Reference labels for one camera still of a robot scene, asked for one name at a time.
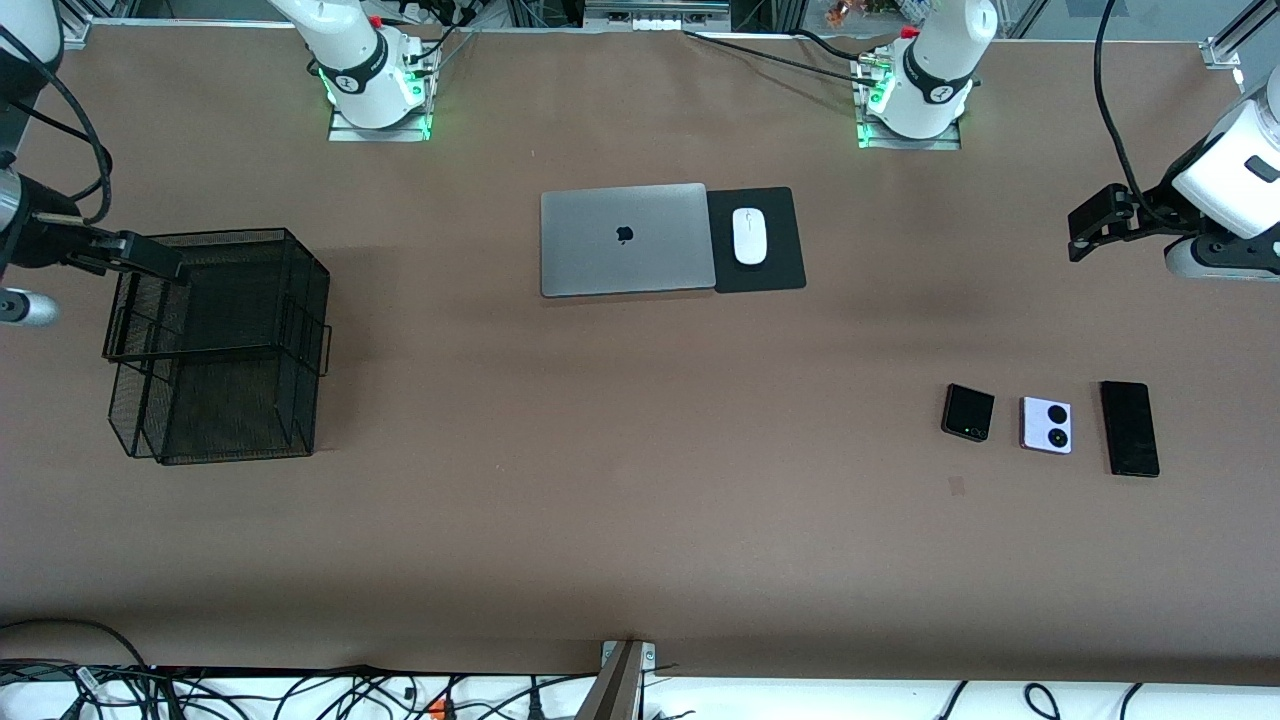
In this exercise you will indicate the black slab smartphone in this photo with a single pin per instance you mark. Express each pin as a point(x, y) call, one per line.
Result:
point(1130, 430)

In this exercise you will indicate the silver closed laptop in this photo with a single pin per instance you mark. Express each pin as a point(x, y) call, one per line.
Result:
point(600, 260)

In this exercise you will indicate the white power strip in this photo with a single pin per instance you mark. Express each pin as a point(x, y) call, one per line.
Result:
point(655, 18)

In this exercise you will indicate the black flip phone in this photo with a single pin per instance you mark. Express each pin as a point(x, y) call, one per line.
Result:
point(968, 412)

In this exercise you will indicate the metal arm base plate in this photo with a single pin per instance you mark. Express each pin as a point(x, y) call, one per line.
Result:
point(345, 134)
point(945, 146)

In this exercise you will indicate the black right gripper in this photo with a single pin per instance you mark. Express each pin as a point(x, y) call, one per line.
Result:
point(40, 246)

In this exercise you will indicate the aluminium frame profile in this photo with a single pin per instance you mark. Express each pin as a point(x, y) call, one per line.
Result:
point(1222, 52)
point(75, 32)

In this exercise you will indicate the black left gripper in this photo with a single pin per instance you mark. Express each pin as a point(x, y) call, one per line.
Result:
point(1157, 210)

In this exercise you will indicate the lilac flip phone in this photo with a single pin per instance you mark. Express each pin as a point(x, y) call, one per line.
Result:
point(1032, 425)

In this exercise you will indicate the white computer mouse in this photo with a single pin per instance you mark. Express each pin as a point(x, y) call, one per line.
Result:
point(749, 240)

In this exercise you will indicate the black mouse pad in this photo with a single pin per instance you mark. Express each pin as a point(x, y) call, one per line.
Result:
point(780, 270)

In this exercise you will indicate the grey metal camera post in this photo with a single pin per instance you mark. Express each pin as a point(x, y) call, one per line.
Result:
point(615, 690)

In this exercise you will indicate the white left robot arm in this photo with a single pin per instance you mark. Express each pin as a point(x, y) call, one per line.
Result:
point(935, 70)

